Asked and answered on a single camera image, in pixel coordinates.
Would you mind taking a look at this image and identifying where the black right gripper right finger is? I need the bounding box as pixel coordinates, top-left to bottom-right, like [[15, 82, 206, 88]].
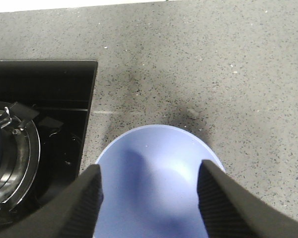
[[197, 160, 298, 238]]

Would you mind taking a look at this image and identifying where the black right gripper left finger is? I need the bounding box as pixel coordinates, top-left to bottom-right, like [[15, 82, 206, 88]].
[[0, 164, 103, 238]]

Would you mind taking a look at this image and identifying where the light blue ribbed bowl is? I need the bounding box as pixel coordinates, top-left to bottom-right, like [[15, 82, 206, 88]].
[[94, 124, 222, 238]]

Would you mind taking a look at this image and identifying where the black metal pot support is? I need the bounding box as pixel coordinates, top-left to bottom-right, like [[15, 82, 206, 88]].
[[0, 102, 40, 210]]

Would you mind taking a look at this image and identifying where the black glass gas stove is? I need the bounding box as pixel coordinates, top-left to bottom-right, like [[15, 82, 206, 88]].
[[0, 60, 98, 231]]

